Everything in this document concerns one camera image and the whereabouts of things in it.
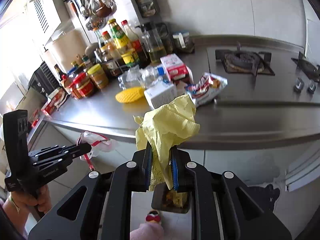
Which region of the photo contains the clear plastic bag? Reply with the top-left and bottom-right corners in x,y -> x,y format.
118,65 -> 164,90

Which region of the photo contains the yellow silicone trivet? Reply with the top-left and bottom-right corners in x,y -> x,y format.
115,87 -> 145,103

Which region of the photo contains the glass jar blue lid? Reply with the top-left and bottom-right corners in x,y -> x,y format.
172,31 -> 193,51

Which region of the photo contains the white paper box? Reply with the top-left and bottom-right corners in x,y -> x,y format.
144,81 -> 177,109

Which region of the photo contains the yellow lid peanut jar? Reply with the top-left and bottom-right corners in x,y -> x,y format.
87,63 -> 109,89

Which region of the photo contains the red cap vinegar bottle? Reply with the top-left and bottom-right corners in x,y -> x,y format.
121,20 -> 148,68

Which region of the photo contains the yellow paper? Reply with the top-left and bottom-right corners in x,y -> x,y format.
134,94 -> 200,191

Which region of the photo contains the wall spice box rack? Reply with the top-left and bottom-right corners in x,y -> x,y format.
135,0 -> 160,18

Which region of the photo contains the red snack packet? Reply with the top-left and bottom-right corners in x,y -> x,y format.
41,87 -> 69,116

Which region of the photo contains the person's left hand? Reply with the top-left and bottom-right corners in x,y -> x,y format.
2,185 -> 52,217

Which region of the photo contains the stove knob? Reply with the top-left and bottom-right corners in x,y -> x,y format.
293,77 -> 305,93
307,79 -> 318,94

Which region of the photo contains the right gas stove burner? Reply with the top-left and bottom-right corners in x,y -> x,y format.
291,52 -> 319,83

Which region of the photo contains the glass oil dispenser black lid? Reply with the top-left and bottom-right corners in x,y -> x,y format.
140,22 -> 167,64

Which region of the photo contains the green label oil bottle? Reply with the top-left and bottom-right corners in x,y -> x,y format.
107,18 -> 139,67

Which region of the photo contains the chocolate snack wrapper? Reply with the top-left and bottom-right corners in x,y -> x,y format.
185,73 -> 228,107

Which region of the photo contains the black cat floor mat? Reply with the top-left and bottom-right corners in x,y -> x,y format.
249,183 -> 281,212

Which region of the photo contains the red lid sauce jar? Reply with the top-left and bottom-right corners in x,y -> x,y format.
73,72 -> 95,98

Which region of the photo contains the left stove knob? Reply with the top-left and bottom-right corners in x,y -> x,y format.
293,77 -> 305,93

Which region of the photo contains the black trash bin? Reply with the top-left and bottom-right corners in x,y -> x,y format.
151,183 -> 191,214

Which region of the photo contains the red white milk carton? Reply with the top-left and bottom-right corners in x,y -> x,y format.
160,54 -> 189,81

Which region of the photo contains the black toaster oven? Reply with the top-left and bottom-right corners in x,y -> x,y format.
28,61 -> 60,97

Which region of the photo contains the right stove knob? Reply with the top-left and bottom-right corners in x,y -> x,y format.
307,79 -> 318,94

